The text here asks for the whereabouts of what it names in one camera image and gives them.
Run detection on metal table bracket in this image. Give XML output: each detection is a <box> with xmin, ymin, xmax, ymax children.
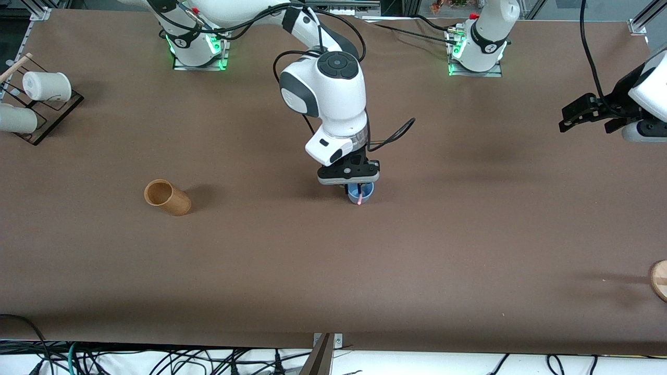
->
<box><xmin>300</xmin><ymin>332</ymin><xmax>343</xmax><ymax>375</ymax></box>

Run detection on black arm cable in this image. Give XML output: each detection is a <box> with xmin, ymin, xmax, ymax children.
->
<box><xmin>147</xmin><ymin>0</ymin><xmax>416</xmax><ymax>153</ymax></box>
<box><xmin>579</xmin><ymin>0</ymin><xmax>608</xmax><ymax>102</ymax></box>

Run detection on black table cable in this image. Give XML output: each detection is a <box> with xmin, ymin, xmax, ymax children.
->
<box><xmin>360</xmin><ymin>15</ymin><xmax>459</xmax><ymax>45</ymax></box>

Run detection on wooden stick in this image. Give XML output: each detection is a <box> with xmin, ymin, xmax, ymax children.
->
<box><xmin>0</xmin><ymin>53</ymin><xmax>33</xmax><ymax>84</ymax></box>

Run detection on light blue plastic cup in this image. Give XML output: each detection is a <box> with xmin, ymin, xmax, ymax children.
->
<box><xmin>347</xmin><ymin>182</ymin><xmax>375</xmax><ymax>205</ymax></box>

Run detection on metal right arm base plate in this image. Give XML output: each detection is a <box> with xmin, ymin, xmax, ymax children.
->
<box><xmin>172</xmin><ymin>37</ymin><xmax>230</xmax><ymax>71</ymax></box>

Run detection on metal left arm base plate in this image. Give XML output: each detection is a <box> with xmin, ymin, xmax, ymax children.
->
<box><xmin>447</xmin><ymin>29</ymin><xmax>504</xmax><ymax>78</ymax></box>

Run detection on black cup rack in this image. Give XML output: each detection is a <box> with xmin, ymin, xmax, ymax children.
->
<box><xmin>11</xmin><ymin>90</ymin><xmax>84</xmax><ymax>146</ymax></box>

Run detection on white cup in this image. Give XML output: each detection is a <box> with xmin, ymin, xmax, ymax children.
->
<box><xmin>22</xmin><ymin>71</ymin><xmax>72</xmax><ymax>103</ymax></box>
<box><xmin>0</xmin><ymin>103</ymin><xmax>39</xmax><ymax>134</ymax></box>

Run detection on round wooden disc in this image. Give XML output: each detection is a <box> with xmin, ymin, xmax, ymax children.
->
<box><xmin>649</xmin><ymin>259</ymin><xmax>667</xmax><ymax>303</ymax></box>

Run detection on brown cylindrical cup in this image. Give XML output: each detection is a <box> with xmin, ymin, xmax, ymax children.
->
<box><xmin>144</xmin><ymin>179</ymin><xmax>192</xmax><ymax>217</ymax></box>

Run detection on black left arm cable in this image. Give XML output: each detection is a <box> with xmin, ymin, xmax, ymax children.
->
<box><xmin>579</xmin><ymin>0</ymin><xmax>608</xmax><ymax>102</ymax></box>

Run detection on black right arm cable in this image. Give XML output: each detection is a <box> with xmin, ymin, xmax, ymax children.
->
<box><xmin>147</xmin><ymin>0</ymin><xmax>416</xmax><ymax>153</ymax></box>

